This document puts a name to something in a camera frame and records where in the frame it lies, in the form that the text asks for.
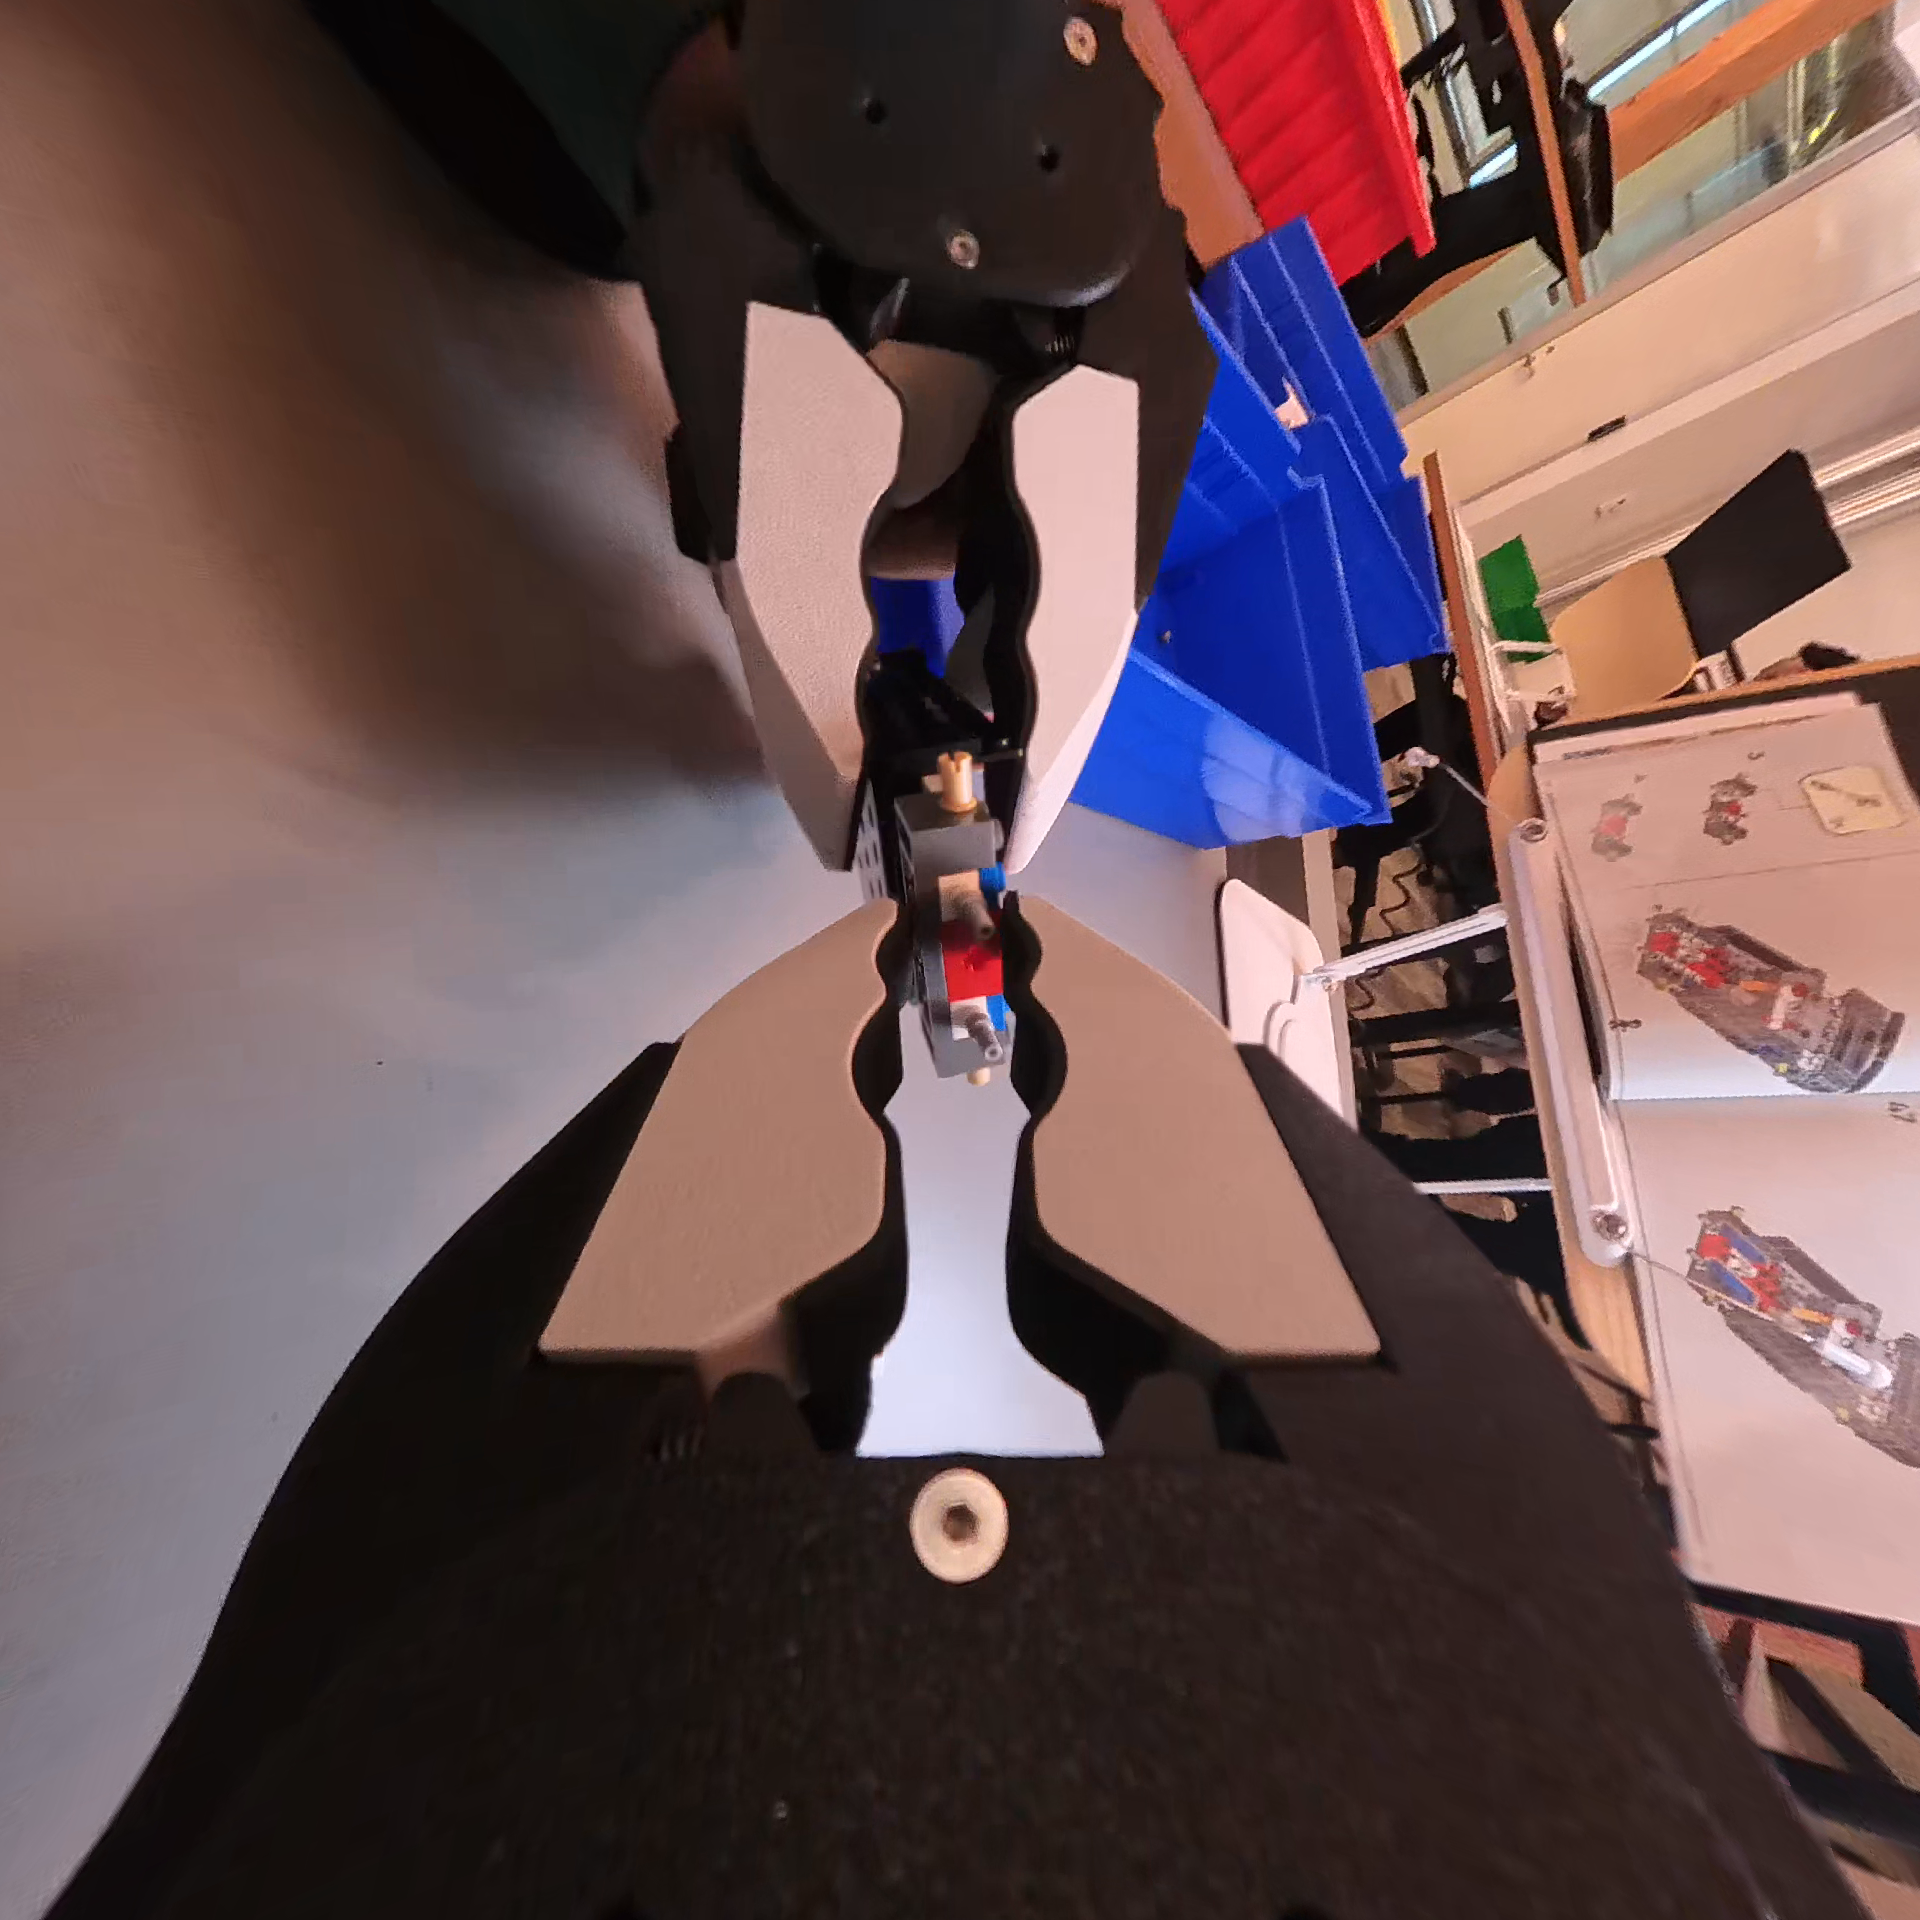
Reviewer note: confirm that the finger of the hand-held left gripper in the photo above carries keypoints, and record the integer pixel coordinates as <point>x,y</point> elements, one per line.
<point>796,509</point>
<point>1085,573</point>

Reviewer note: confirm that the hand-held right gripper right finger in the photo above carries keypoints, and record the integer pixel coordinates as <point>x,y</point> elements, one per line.
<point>1217,1201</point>

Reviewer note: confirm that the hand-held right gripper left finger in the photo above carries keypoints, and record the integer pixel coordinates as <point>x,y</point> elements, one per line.
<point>705,1201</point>

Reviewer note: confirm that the blue plastic bin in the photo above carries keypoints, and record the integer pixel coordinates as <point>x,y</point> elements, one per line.
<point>1352,480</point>
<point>1245,721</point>

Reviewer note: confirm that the partly built lego car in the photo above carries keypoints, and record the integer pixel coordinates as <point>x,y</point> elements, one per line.
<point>962,961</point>

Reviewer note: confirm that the white book stand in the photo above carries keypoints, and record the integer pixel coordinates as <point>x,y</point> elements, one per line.
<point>1275,961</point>

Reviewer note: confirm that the red plastic bin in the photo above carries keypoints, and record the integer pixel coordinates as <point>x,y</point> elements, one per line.
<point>1305,120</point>

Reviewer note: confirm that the green plastic bin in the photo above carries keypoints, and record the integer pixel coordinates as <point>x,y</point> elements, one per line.
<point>1509,587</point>

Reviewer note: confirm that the cardboard box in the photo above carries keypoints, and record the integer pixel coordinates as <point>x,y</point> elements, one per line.
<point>1624,638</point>

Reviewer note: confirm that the open instruction booklet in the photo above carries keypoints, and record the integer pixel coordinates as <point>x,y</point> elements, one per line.
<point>1772,1140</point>

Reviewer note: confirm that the black standing desk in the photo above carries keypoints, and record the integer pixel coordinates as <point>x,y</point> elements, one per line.
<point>1501,149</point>

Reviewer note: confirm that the black computer monitor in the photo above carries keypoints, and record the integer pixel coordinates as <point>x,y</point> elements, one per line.
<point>1757,558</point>

